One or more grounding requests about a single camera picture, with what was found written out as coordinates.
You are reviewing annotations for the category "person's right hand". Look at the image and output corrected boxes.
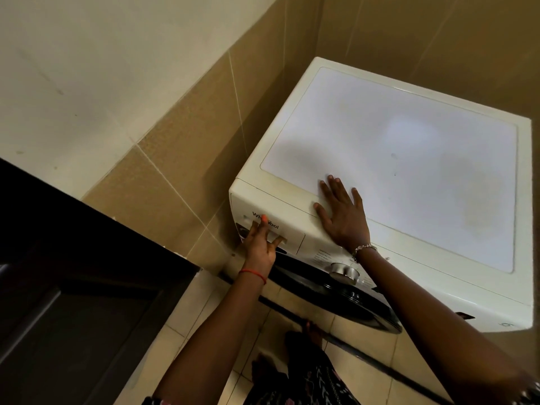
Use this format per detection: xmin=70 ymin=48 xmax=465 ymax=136
xmin=313 ymin=175 xmax=374 ymax=254

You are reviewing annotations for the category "person's left hand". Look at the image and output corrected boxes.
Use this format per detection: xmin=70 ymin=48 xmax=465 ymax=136
xmin=240 ymin=214 xmax=286 ymax=276

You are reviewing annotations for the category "white detergent drawer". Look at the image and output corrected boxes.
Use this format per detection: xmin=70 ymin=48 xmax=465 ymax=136
xmin=231 ymin=192 xmax=306 ymax=256

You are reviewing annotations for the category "person's right forearm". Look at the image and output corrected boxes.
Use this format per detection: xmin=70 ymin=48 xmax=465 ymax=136
xmin=354 ymin=247 xmax=540 ymax=405

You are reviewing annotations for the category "person's left forearm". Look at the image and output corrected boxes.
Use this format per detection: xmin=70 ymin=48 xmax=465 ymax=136
xmin=152 ymin=272 xmax=268 ymax=405

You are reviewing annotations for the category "silver control knob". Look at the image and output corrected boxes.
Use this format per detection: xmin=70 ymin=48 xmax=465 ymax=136
xmin=328 ymin=262 xmax=360 ymax=287

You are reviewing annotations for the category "white front-load washing machine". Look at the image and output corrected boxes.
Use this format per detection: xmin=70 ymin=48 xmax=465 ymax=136
xmin=229 ymin=57 xmax=536 ymax=335

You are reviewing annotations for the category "black round washer door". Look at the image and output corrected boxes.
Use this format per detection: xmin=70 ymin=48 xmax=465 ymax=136
xmin=269 ymin=252 xmax=404 ymax=335

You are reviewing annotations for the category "person's right foot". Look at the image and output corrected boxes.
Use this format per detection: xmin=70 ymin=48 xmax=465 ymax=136
xmin=302 ymin=320 xmax=327 ymax=348

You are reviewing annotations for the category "dark patterned garment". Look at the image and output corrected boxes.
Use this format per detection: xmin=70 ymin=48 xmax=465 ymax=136
xmin=242 ymin=331 xmax=364 ymax=405

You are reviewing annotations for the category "dark wooden cabinet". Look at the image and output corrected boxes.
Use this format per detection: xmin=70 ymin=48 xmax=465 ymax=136
xmin=0 ymin=157 xmax=201 ymax=405

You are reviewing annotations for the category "red thread bracelet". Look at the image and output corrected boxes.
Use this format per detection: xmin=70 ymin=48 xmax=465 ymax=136
xmin=238 ymin=268 xmax=268 ymax=285

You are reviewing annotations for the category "silver chain bracelet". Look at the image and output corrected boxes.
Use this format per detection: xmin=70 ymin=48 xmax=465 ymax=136
xmin=351 ymin=243 xmax=379 ymax=264

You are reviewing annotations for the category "black floor hose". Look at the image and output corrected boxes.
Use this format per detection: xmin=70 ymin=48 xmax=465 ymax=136
xmin=218 ymin=272 xmax=454 ymax=405

